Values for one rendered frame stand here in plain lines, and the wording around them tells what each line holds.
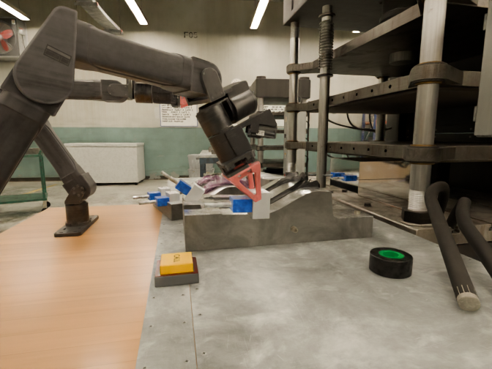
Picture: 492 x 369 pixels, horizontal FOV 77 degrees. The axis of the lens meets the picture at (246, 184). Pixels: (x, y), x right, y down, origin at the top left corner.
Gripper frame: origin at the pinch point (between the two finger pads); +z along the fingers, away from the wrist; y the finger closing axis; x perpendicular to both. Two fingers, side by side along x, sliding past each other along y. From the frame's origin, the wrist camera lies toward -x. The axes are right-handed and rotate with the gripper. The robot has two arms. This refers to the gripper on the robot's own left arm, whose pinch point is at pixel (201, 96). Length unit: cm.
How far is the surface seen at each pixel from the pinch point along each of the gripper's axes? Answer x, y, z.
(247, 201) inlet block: 25.2, -40.8, 6.9
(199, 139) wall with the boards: 17, 689, 36
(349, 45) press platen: -34, 47, 75
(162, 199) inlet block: 33.4, 4.1, -12.6
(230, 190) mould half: 31.1, 6.9, 10.7
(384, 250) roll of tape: 35, -45, 35
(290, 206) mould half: 29.3, -28.3, 20.6
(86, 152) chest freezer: 51, 626, -209
